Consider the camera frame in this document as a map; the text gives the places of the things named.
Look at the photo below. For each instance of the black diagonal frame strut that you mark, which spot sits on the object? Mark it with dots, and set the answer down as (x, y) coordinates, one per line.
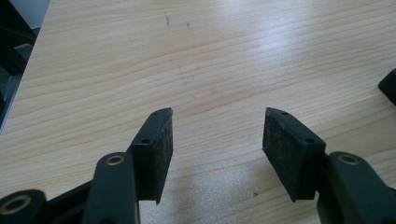
(12, 59)

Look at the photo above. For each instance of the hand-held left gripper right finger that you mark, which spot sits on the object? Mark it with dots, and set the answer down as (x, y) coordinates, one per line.
(289, 152)

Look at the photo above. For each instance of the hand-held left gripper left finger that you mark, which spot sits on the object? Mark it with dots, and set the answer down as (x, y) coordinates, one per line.
(155, 149)

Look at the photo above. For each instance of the black stapler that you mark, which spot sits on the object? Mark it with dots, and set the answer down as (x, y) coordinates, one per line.
(389, 87)

